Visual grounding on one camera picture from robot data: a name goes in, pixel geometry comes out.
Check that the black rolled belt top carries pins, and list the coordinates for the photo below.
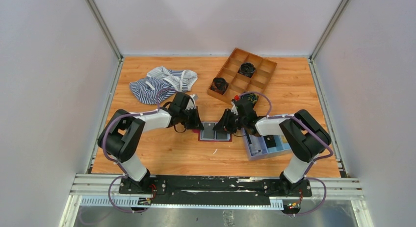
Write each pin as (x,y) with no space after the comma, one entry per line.
(247,69)

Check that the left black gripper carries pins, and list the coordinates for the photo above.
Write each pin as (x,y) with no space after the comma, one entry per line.
(192,118)

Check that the blue plastic organizer box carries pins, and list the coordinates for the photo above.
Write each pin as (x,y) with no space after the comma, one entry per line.
(282,148)

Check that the black yellow rolled belt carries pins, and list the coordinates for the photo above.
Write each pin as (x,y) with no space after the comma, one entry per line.
(252,98)

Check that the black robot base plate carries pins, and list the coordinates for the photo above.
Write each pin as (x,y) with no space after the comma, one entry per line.
(206,190)

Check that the silver item in organizer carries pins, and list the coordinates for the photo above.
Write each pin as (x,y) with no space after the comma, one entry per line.
(252,145)

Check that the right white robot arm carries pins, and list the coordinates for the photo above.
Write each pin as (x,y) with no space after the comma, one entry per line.
(308,140)

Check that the black item in organizer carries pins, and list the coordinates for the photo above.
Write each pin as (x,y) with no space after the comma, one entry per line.
(269,141)

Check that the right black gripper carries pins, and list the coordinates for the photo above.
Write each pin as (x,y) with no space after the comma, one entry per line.
(231,120)

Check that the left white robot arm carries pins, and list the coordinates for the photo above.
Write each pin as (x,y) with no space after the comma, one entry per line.
(120,138)

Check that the black rolled belt left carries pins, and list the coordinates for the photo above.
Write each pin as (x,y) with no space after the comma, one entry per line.
(219,85)

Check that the red leather card holder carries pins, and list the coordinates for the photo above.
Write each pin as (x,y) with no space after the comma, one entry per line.
(198,131)

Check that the striped blue white cloth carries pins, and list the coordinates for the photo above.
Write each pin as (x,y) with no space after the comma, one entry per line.
(160,83)

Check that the dark VIP credit card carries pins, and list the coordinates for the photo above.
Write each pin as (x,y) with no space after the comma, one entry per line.
(222,136)

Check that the grey VIP credit card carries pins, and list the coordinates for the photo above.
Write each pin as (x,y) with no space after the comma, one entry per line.
(208,133)

